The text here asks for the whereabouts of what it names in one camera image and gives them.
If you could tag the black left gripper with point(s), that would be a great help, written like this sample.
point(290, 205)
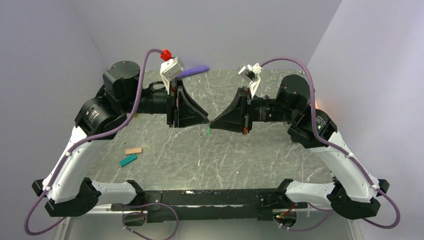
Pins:
point(187, 113)

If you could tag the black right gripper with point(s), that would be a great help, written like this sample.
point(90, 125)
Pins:
point(239, 115)

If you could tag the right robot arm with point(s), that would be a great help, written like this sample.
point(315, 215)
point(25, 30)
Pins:
point(350, 193)

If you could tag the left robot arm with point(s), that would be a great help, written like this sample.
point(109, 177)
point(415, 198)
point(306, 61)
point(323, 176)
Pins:
point(69, 192)

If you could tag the purple flashlight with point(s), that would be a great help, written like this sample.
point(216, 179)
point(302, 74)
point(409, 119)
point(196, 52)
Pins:
point(193, 71)

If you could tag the tan wooden block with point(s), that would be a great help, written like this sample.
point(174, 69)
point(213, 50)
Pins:
point(131, 151)

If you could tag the teal wooden block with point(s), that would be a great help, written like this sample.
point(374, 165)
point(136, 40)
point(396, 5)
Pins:
point(130, 158)

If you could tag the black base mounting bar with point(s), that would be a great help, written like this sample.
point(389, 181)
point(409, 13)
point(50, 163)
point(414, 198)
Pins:
point(261, 204)

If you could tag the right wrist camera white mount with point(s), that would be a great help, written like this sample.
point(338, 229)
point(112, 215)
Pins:
point(251, 73)

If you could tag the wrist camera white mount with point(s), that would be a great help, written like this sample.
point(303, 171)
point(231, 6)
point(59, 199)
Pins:
point(170, 68)
point(251, 73)

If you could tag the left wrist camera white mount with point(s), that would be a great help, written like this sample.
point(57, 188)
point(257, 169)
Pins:
point(170, 68)

